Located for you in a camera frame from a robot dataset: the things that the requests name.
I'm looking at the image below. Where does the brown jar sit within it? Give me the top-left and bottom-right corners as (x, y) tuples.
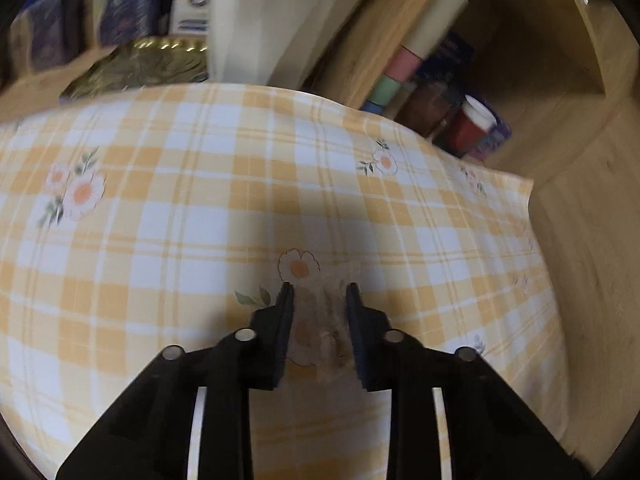
(394, 80), (462, 137)

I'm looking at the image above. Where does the white flower pot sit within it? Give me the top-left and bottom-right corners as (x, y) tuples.
(206, 0), (379, 92)

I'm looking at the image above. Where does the clear plastic wrapper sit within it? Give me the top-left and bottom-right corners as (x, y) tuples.
(286, 264), (364, 382)

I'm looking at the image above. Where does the blue white carton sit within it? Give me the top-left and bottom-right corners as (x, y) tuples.
(169, 0), (212, 37)

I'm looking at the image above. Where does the yellow plaid floral tablecloth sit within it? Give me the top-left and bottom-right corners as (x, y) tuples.
(0, 82), (571, 480)

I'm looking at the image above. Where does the stack of pastel cups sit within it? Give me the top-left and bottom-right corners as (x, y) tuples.
(361, 0), (469, 114)

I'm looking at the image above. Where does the small blue purple box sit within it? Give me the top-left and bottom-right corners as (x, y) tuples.
(466, 119), (512, 162)

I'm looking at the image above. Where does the wooden sideboard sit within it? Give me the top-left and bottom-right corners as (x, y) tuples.
(0, 47), (122, 107)

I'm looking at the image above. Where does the wooden shelf unit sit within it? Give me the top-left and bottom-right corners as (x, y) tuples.
(304, 0), (640, 197)

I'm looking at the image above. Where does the gold purple gift box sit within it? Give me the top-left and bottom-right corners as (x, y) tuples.
(9, 0), (109, 77)
(102, 0), (179, 47)

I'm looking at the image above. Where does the dark blue shelf box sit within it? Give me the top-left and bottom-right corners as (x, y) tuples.
(429, 31), (474, 87)

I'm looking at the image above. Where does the gold leaf tray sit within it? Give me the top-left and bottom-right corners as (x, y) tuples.
(59, 36), (209, 104)

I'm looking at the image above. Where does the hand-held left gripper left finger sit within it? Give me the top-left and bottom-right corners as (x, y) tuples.
(55, 284), (295, 480)

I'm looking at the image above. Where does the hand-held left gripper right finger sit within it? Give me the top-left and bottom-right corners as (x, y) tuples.
(346, 282), (591, 480)

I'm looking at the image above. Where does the red paper cup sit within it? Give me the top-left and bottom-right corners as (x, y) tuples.
(436, 94), (497, 157)

